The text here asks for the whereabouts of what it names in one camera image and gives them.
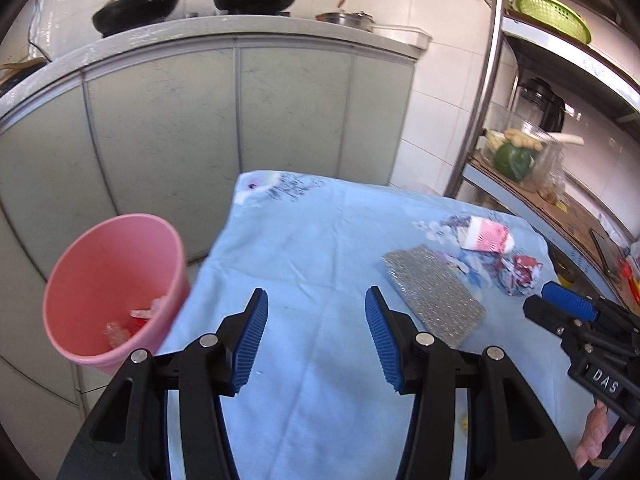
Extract red packaging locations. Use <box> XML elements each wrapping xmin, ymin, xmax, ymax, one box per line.
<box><xmin>617</xmin><ymin>257</ymin><xmax>640</xmax><ymax>307</ymax></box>

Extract light blue floral cloth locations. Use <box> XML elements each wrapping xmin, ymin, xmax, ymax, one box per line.
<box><xmin>157</xmin><ymin>170</ymin><xmax>601</xmax><ymax>480</ymax></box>

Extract clear plastic container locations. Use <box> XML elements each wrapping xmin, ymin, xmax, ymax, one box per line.
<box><xmin>479</xmin><ymin>102</ymin><xmax>557</xmax><ymax>192</ymax></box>

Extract steel cooking pot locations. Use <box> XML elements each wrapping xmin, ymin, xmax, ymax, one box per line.
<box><xmin>315</xmin><ymin>9</ymin><xmax>376</xmax><ymax>32</ymax></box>

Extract person's right hand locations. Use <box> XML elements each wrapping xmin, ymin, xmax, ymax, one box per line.
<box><xmin>574</xmin><ymin>402</ymin><xmax>636</xmax><ymax>472</ymax></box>

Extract silver scouring cloth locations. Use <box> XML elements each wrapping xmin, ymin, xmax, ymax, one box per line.
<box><xmin>382</xmin><ymin>244</ymin><xmax>487</xmax><ymax>349</ymax></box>

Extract red wrapper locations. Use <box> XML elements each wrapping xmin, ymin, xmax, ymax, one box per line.
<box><xmin>495</xmin><ymin>254</ymin><xmax>544</xmax><ymax>296</ymax></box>

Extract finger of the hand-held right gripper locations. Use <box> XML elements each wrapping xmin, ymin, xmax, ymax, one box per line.
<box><xmin>541</xmin><ymin>281</ymin><xmax>632</xmax><ymax>323</ymax></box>
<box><xmin>522</xmin><ymin>296</ymin><xmax>587</xmax><ymax>342</ymax></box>

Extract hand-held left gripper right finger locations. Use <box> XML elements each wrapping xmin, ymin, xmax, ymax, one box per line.
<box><xmin>364</xmin><ymin>286</ymin><xmax>576</xmax><ymax>480</ymax></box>

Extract green bell pepper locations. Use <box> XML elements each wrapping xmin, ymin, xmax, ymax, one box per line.
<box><xmin>492</xmin><ymin>141</ymin><xmax>536</xmax><ymax>181</ymax></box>

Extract ginger root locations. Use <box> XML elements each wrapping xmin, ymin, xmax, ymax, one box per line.
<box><xmin>504</xmin><ymin>129</ymin><xmax>544</xmax><ymax>151</ymax></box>

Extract metal shelf rack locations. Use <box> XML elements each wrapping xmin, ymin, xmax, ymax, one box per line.
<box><xmin>444</xmin><ymin>0</ymin><xmax>640</xmax><ymax>316</ymax></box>

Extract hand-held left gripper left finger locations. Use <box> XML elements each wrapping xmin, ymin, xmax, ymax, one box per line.
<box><xmin>56</xmin><ymin>287</ymin><xmax>269</xmax><ymax>480</ymax></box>

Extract grey kitchen counter cabinet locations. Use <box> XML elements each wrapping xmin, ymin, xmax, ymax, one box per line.
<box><xmin>0</xmin><ymin>14</ymin><xmax>427</xmax><ymax>411</ymax></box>

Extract red plastic packet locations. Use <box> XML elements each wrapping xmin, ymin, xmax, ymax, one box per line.
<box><xmin>127</xmin><ymin>316</ymin><xmax>157</xmax><ymax>337</ymax></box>

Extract white styrofoam piece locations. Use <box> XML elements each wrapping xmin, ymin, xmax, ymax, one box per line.
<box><xmin>130</xmin><ymin>297</ymin><xmax>169</xmax><ymax>319</ymax></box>

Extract cardboard sheet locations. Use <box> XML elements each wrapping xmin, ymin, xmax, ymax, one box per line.
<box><xmin>469</xmin><ymin>152</ymin><xmax>640</xmax><ymax>283</ymax></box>

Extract dark bag with strap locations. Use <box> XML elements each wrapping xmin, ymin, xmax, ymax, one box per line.
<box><xmin>0</xmin><ymin>57</ymin><xmax>49</xmax><ymax>87</ymax></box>

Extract pink plastic bucket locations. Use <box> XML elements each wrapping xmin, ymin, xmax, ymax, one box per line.
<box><xmin>42</xmin><ymin>213</ymin><xmax>192</xmax><ymax>377</ymax></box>

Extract green plastic basket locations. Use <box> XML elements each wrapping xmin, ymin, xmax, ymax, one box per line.
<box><xmin>514</xmin><ymin>0</ymin><xmax>593</xmax><ymax>45</ymax></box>

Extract clear plastic bag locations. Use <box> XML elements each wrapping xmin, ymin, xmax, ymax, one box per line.
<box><xmin>537</xmin><ymin>159</ymin><xmax>569</xmax><ymax>204</ymax></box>

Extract pink white wrapper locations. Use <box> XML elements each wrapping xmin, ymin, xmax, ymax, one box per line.
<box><xmin>458</xmin><ymin>215</ymin><xmax>516</xmax><ymax>255</ymax></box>

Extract white leek stalk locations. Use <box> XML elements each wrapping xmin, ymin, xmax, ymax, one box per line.
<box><xmin>544</xmin><ymin>132</ymin><xmax>585</xmax><ymax>147</ymax></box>

